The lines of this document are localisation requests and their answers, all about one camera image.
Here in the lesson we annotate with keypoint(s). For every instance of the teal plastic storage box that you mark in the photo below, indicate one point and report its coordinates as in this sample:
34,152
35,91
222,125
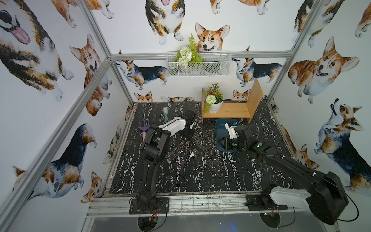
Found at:
221,131

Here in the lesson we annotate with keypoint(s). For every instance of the potted flower white pot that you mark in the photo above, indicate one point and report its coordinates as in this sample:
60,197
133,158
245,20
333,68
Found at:
213,99

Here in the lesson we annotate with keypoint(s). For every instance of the clear straight stencil ruler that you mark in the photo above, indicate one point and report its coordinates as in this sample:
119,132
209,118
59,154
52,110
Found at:
198,138

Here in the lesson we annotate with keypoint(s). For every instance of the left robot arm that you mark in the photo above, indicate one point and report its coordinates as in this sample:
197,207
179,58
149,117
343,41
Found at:
154,149

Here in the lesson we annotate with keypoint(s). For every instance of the teal cleaning brush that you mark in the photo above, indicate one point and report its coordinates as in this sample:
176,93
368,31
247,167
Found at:
165,112

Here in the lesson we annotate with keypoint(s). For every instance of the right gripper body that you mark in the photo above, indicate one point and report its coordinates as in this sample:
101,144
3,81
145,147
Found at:
229,139

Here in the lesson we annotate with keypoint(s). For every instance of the purple pink garden rake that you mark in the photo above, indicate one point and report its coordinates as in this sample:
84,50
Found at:
143,127

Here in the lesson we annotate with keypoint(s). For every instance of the green fern white flowers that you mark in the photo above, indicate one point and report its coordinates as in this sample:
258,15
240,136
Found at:
188,54

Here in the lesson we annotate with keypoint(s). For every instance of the pink large triangle ruler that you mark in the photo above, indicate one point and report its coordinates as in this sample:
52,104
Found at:
180,158

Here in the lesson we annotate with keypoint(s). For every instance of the white wire wall basket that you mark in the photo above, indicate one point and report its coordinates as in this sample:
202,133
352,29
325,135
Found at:
209,64

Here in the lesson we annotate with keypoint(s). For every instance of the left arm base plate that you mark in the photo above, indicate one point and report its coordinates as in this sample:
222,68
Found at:
151,206

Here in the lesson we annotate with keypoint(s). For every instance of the pink straight stencil ruler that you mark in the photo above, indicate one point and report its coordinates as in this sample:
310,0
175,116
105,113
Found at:
178,149

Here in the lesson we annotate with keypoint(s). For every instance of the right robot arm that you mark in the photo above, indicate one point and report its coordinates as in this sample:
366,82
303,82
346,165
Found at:
321,194

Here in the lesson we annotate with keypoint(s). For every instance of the wooden desk shelf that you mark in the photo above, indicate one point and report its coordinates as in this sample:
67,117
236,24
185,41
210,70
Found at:
237,110

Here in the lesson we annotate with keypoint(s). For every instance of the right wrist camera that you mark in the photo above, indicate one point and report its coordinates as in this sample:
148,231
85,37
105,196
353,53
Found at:
230,126

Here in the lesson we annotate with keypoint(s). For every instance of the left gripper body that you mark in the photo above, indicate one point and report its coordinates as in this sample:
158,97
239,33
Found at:
190,124

